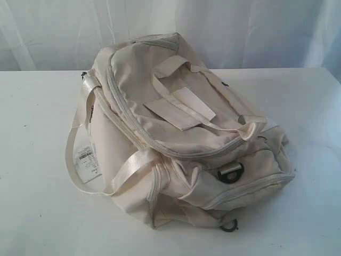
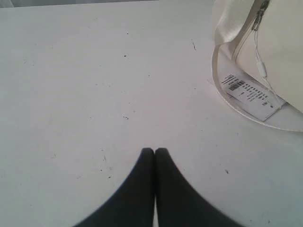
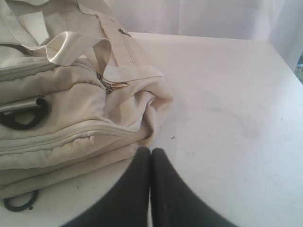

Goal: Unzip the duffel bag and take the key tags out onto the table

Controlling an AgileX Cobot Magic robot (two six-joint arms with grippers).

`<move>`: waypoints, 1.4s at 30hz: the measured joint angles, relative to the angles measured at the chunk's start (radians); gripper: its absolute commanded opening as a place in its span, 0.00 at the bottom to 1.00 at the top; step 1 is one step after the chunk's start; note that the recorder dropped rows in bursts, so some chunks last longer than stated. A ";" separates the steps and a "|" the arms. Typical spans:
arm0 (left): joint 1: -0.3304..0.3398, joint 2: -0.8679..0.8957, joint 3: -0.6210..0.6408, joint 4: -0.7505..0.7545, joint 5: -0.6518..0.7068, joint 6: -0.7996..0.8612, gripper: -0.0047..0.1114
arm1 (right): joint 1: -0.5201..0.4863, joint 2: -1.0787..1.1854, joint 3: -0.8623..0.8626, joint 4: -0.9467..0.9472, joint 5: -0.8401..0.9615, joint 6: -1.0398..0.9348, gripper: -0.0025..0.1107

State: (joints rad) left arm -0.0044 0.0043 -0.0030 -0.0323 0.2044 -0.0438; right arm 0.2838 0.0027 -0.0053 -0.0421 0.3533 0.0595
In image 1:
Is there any white backdrop curtain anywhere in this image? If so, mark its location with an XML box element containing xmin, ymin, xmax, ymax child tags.
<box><xmin>0</xmin><ymin>0</ymin><xmax>341</xmax><ymax>72</ymax></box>

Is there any white paper hang tag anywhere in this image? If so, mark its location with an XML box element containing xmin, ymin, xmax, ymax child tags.
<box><xmin>74</xmin><ymin>146</ymin><xmax>102</xmax><ymax>183</ymax></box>

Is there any cream fabric duffel bag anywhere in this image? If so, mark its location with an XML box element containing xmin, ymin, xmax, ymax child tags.
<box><xmin>64</xmin><ymin>33</ymin><xmax>295</xmax><ymax>233</ymax></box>

